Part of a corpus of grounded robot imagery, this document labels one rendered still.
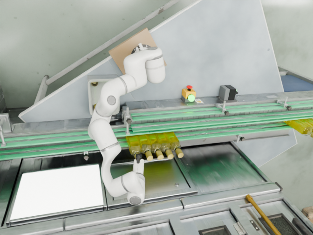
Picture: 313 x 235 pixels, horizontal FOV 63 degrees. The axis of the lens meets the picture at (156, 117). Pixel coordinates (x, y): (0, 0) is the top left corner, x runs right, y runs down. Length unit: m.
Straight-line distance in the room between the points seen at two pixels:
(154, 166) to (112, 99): 0.58
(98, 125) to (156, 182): 0.51
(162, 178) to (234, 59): 0.91
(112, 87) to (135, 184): 0.42
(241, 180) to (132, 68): 0.90
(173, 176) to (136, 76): 0.61
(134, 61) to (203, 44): 0.63
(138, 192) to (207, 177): 0.56
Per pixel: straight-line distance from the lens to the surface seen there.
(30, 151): 1.57
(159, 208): 1.29
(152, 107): 1.55
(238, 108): 1.74
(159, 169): 1.50
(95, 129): 1.08
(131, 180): 1.07
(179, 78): 1.66
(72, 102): 1.60
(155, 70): 1.22
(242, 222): 1.35
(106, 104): 1.08
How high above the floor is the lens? 2.21
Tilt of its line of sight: 58 degrees down
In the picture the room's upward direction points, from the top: 150 degrees clockwise
